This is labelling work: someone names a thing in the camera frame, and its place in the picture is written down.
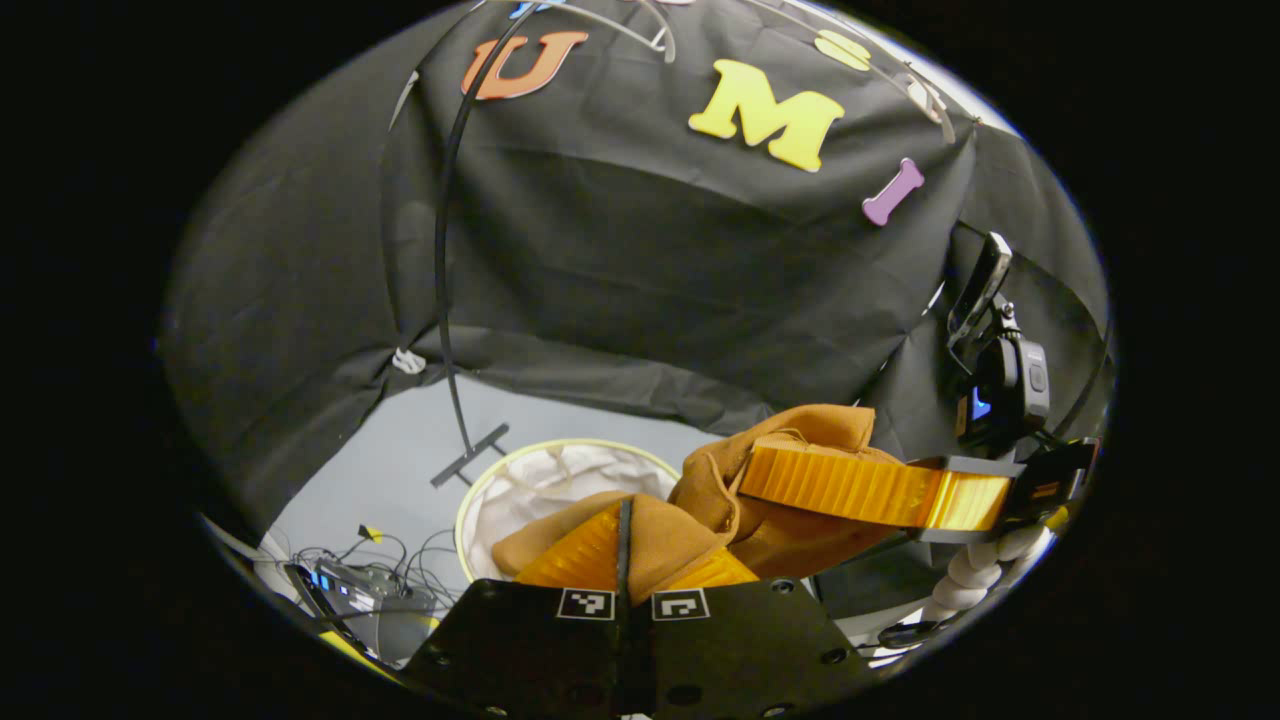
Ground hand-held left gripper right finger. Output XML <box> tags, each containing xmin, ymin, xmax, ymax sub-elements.
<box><xmin>628</xmin><ymin>547</ymin><xmax>883</xmax><ymax>719</ymax></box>

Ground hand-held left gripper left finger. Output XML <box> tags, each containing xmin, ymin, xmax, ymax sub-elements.
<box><xmin>398</xmin><ymin>497</ymin><xmax>633</xmax><ymax>719</ymax></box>

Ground brown shirt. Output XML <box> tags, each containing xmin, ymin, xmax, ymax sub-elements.
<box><xmin>490</xmin><ymin>404</ymin><xmax>926</xmax><ymax>606</ymax></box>

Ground white laundry hamper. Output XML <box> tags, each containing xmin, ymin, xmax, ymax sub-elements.
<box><xmin>455</xmin><ymin>438</ymin><xmax>683</xmax><ymax>583</ymax></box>

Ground white clothes hanger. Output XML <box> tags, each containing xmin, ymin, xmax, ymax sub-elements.
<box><xmin>540</xmin><ymin>0</ymin><xmax>679</xmax><ymax>64</ymax></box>
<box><xmin>760</xmin><ymin>0</ymin><xmax>958</xmax><ymax>144</ymax></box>

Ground black clothes rack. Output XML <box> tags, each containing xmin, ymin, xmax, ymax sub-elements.
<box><xmin>430</xmin><ymin>0</ymin><xmax>546</xmax><ymax>491</ymax></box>

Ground black electronic device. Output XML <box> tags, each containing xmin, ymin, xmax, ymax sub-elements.
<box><xmin>285</xmin><ymin>558</ymin><xmax>441</xmax><ymax>663</ymax></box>

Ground black backdrop cloth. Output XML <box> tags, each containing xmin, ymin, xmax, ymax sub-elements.
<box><xmin>160</xmin><ymin>0</ymin><xmax>1113</xmax><ymax>531</ymax></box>

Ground black floor cables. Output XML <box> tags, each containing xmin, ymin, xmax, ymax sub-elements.
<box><xmin>290</xmin><ymin>525</ymin><xmax>466</xmax><ymax>613</ymax></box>

